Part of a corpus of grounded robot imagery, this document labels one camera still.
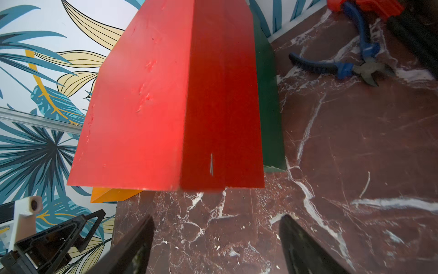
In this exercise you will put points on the yellow black toolbox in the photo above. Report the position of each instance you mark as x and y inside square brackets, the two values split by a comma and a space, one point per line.
[415, 36]

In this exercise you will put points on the red handled tool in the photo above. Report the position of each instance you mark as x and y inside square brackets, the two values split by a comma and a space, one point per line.
[383, 8]

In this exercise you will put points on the red shoebox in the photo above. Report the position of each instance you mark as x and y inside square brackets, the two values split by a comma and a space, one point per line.
[175, 105]

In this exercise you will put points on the green shoebox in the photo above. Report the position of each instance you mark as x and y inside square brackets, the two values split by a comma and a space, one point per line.
[271, 126]

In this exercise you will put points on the left aluminium frame post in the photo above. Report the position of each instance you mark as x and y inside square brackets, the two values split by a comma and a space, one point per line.
[38, 121]

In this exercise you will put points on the orange shoebox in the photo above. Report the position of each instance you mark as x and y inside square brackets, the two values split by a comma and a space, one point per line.
[103, 195]

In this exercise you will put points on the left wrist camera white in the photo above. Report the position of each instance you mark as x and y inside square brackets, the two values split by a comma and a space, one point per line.
[18, 220]

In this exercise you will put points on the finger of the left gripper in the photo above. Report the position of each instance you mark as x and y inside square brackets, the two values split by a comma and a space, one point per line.
[47, 251]

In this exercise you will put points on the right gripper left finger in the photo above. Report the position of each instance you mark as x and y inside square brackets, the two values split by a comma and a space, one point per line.
[131, 254]

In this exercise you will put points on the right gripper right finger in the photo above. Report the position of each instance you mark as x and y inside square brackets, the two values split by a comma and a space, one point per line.
[303, 255]

